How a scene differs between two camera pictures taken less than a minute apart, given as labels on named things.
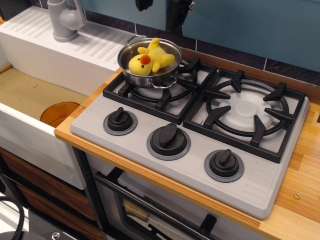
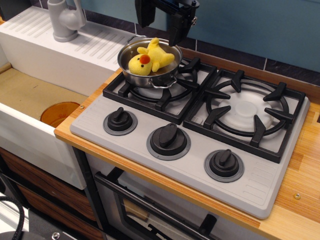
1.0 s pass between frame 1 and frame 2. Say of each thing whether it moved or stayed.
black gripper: moved
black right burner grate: stayed
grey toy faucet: stayed
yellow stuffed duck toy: stayed
